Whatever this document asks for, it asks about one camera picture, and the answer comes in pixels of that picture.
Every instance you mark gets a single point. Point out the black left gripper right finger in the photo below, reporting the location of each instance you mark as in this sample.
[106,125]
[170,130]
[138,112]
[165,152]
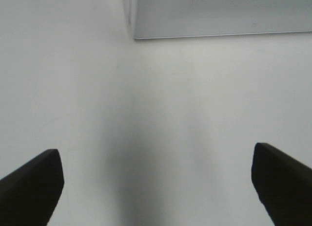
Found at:
[283,185]

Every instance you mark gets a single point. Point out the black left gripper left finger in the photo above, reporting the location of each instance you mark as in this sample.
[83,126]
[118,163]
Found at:
[30,194]

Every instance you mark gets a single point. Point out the white microwave door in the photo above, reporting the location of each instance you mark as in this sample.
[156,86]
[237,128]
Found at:
[199,18]

